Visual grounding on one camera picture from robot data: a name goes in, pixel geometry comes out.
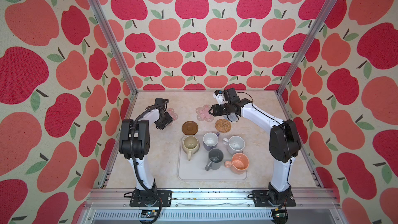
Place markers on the left aluminium frame post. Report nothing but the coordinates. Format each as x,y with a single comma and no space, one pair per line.
113,44

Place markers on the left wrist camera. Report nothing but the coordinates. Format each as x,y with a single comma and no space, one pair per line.
159,102

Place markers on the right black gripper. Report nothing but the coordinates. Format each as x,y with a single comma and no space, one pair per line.
215,111

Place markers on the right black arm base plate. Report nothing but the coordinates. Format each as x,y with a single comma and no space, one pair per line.
266,198

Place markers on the brown wooden round coaster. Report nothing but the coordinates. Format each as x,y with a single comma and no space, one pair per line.
190,128

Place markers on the grey woven round coaster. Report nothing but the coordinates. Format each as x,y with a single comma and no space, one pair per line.
232,117

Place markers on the front aluminium frame rail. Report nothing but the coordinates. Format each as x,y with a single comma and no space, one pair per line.
213,206

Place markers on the right aluminium frame post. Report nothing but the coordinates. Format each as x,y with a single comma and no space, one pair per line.
318,23

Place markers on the white ceramic mug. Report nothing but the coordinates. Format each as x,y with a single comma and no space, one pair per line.
236,144

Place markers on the cream ceramic mug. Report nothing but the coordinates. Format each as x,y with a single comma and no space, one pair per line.
190,146

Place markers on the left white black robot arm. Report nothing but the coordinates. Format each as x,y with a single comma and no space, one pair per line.
134,145

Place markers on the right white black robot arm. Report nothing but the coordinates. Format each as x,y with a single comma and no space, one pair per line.
284,142

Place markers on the salmon pink ceramic mug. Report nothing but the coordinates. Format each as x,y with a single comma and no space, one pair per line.
238,164

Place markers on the pink flower coaster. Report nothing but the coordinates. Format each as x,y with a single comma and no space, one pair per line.
203,114
173,114

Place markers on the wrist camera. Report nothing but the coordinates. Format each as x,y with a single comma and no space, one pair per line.
226,96
159,102

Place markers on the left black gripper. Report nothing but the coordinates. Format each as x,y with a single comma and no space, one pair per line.
169,120

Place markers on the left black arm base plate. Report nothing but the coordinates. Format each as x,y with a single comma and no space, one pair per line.
141,198

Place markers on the lavender ceramic mug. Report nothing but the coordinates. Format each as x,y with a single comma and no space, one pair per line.
210,140

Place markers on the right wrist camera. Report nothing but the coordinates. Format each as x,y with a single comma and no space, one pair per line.
226,96

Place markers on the beige rectangular tray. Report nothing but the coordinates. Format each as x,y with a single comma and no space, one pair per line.
194,169

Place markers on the aluminium frame post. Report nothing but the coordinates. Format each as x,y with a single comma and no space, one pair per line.
318,23
113,44

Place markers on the dark grey ceramic mug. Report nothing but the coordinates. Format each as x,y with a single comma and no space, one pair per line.
215,158

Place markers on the tan rattan round coaster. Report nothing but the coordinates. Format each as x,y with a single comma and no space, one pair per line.
223,126

